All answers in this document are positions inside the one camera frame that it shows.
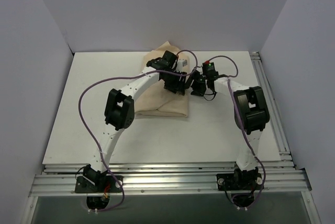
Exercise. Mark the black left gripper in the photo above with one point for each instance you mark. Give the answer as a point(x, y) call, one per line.
point(174, 86)

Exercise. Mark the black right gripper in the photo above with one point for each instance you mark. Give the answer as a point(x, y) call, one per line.
point(198, 88)

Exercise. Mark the beige cloth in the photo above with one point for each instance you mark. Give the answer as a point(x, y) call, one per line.
point(157, 101)

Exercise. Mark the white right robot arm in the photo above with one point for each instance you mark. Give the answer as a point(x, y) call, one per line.
point(251, 114)

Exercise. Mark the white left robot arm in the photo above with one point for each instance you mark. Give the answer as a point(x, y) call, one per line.
point(120, 108)

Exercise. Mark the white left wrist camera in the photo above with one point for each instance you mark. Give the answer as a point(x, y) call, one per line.
point(181, 64)

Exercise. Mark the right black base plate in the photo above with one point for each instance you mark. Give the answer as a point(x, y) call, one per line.
point(239, 181)

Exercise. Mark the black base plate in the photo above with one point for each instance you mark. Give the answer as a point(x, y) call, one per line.
point(239, 181)
point(106, 185)

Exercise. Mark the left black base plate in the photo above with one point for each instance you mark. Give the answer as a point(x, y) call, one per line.
point(106, 185)

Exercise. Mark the aluminium rail frame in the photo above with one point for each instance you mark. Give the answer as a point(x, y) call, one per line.
point(162, 156)

